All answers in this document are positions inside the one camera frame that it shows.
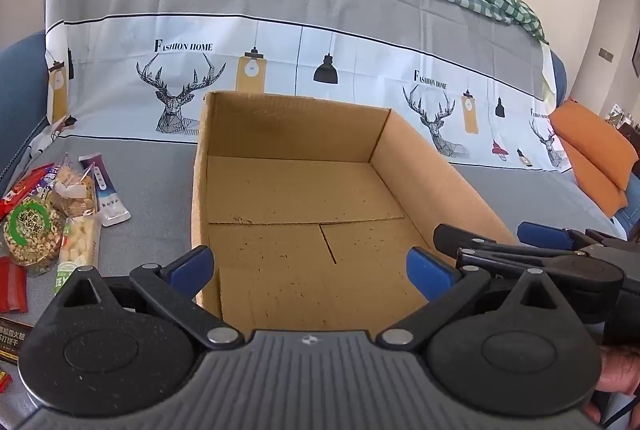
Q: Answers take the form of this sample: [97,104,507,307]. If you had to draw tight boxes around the black snack packet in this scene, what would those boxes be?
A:
[0,326,32,367]

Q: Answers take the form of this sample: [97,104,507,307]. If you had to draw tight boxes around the person's right hand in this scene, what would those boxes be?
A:
[584,344,640,423]

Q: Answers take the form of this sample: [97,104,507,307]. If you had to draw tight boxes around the orange cushion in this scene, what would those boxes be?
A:
[549,99,640,218]

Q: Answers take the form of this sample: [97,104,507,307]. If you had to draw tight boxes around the cardboard box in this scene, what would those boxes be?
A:
[191,91,521,333]

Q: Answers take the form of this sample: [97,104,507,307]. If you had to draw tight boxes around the red chips packet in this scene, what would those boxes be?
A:
[0,162,56,222]

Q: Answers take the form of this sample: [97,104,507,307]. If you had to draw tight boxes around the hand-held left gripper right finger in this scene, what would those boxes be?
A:
[376,246,576,352]

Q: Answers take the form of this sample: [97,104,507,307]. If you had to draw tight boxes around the green peanuts packet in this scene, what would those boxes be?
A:
[2,196,67,278]

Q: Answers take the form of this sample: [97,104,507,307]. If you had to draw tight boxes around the long purple white packet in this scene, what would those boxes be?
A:
[79,152,132,227]

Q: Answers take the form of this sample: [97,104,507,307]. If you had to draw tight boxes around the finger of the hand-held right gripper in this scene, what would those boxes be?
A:
[518,221,617,256]
[433,223,586,272]

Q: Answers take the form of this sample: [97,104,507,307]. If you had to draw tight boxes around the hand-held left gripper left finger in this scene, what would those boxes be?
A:
[54,245,240,351]

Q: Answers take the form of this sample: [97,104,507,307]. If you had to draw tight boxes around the dark red snack packet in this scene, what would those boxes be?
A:
[0,256,29,314]

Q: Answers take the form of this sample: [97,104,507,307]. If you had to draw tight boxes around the clear biscuit packet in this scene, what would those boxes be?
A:
[51,153,97,218]

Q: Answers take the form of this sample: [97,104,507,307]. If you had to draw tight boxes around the white candy packet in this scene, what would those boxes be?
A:
[54,214,102,297]

